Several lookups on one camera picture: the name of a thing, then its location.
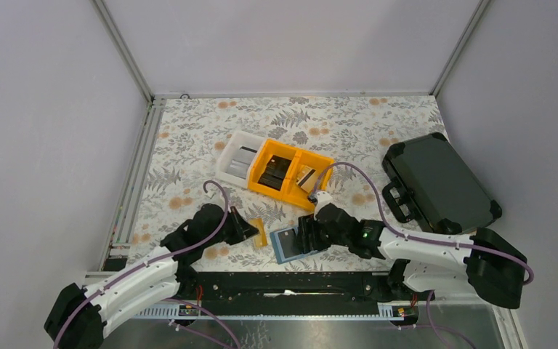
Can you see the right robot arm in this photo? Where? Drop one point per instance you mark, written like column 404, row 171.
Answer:
column 482, row 263

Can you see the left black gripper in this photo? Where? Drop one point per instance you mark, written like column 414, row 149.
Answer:
column 242, row 229

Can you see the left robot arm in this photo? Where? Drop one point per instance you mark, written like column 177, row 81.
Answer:
column 84, row 316

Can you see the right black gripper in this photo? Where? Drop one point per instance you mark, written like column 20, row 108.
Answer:
column 307, row 225

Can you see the blue card holder wallet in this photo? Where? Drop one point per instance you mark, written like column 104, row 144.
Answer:
column 307, row 241

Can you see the gold credit card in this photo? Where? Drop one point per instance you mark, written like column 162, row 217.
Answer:
column 260, row 239

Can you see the slotted aluminium cable rail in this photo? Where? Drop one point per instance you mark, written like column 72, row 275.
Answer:
column 169, row 311

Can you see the white card storage bin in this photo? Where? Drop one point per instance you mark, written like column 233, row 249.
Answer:
column 236, row 161

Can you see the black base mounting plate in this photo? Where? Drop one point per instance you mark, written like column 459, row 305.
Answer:
column 317, row 293

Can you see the black hard case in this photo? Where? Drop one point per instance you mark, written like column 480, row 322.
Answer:
column 432, row 185

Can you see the yellow card storage bin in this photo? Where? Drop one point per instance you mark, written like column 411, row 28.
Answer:
column 286, row 173

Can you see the black card pocket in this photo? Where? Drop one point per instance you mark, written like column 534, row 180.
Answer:
column 288, row 244

